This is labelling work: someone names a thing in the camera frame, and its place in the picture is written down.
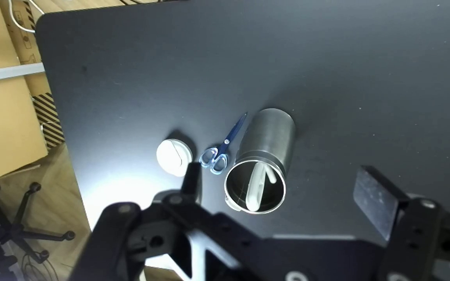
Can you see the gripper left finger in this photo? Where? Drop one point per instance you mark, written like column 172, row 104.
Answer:
column 131, row 234

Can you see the white bar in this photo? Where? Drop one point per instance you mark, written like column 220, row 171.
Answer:
column 6, row 73

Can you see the black office chair base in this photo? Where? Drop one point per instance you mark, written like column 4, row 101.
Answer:
column 14, row 230

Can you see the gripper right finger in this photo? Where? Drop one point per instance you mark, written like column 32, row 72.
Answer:
column 416, row 234

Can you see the white round lid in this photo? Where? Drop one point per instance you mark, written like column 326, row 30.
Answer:
column 172, row 156

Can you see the large plain cardboard box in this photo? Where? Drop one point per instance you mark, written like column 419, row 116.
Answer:
column 2, row 117

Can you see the stainless steel flask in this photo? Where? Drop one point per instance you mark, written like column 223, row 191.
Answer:
column 266, row 134

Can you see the cardboard box with striped tape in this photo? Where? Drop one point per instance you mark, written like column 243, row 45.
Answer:
column 45, row 109

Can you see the blue scissors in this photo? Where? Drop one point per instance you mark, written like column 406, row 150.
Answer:
column 225, row 146

